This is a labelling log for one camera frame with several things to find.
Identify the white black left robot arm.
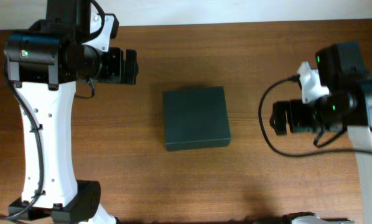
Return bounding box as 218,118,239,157
0,0,139,223

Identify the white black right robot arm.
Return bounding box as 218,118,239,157
269,42,372,223

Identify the black box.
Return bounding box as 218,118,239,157
162,86,231,152

